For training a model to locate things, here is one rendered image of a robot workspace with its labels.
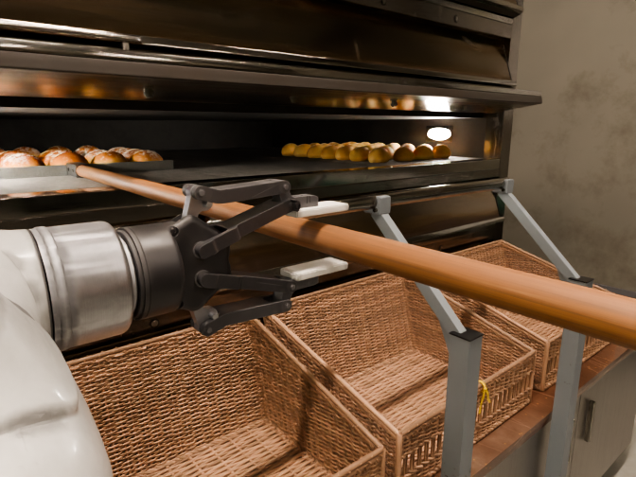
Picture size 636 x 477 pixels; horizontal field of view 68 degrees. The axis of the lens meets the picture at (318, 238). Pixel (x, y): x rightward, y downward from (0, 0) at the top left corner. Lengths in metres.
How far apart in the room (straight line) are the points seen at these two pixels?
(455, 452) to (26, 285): 0.80
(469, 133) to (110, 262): 1.89
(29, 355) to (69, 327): 0.15
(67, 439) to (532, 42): 4.35
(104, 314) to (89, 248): 0.05
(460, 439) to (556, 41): 3.72
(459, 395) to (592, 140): 3.43
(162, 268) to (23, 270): 0.09
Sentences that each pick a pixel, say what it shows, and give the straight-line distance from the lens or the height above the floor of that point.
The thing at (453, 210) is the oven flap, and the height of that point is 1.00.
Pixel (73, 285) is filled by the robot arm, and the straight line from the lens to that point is 0.35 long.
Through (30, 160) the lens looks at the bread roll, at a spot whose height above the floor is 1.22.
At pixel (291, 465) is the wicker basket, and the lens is 1.14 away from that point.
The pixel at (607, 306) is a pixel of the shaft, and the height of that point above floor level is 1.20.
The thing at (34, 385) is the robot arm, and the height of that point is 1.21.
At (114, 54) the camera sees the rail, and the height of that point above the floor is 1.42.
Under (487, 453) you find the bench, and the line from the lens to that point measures 1.25.
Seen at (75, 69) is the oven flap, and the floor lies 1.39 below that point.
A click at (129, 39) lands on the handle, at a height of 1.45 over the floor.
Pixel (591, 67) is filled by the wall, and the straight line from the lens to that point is 4.23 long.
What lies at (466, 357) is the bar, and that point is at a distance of 0.88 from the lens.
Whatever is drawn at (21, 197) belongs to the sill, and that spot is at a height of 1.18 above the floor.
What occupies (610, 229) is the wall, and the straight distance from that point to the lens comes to 4.19.
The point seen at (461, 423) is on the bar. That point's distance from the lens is 0.94.
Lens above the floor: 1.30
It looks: 13 degrees down
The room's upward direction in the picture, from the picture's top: straight up
